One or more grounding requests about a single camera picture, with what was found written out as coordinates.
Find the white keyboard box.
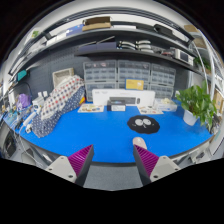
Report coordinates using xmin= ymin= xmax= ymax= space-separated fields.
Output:
xmin=92 ymin=89 xmax=155 ymax=106

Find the right grey drawer cabinet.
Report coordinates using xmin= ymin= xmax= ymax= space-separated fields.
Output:
xmin=150 ymin=64 xmax=176 ymax=98

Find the right picture card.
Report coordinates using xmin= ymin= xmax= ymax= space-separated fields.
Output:
xmin=138 ymin=106 xmax=162 ymax=115

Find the black round mouse pad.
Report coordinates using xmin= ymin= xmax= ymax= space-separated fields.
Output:
xmin=127 ymin=115 xmax=160 ymax=134

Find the middle grey drawer cabinet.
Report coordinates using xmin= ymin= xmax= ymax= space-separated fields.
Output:
xmin=117 ymin=60 xmax=151 ymax=90

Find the purple toy figure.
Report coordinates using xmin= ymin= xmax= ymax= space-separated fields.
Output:
xmin=16 ymin=94 xmax=31 ymax=110

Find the picture card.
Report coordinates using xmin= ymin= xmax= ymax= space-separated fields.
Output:
xmin=138 ymin=106 xmax=162 ymax=115
xmin=78 ymin=104 xmax=104 ymax=113

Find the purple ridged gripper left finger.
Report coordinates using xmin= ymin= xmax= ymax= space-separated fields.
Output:
xmin=46 ymin=144 xmax=95 ymax=187

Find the green potted plant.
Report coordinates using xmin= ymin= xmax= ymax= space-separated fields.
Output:
xmin=176 ymin=81 xmax=217 ymax=130

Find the yellow card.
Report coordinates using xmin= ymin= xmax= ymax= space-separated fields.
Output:
xmin=125 ymin=79 xmax=144 ymax=90

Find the white framed box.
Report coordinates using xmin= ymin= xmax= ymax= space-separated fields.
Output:
xmin=52 ymin=68 xmax=74 ymax=87

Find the patterned fabric bag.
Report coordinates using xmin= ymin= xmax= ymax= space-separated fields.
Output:
xmin=32 ymin=75 xmax=85 ymax=138

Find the white oscilloscope device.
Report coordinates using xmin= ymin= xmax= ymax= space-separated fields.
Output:
xmin=174 ymin=49 xmax=194 ymax=65

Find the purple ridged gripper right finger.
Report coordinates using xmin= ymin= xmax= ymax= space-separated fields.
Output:
xmin=133 ymin=144 xmax=182 ymax=187

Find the brown cardboard box on shelf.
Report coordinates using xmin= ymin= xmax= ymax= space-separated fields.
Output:
xmin=82 ymin=16 xmax=111 ymax=31

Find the left grey drawer cabinet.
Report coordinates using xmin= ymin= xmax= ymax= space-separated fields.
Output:
xmin=83 ymin=60 xmax=117 ymax=102

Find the left picture card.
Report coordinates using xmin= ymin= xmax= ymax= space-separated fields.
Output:
xmin=78 ymin=104 xmax=104 ymax=113

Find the grey drawer cabinet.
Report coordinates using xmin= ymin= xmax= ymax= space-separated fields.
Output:
xmin=150 ymin=64 xmax=176 ymax=98
xmin=117 ymin=60 xmax=151 ymax=90
xmin=83 ymin=60 xmax=117 ymax=102

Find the clear plastic box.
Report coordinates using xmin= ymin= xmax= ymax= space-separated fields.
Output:
xmin=154 ymin=98 xmax=177 ymax=112

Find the beige computer mouse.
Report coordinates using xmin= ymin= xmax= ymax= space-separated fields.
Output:
xmin=132 ymin=137 xmax=147 ymax=149

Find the dark lower shelf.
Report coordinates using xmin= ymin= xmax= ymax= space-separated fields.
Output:
xmin=74 ymin=43 xmax=199 ymax=73

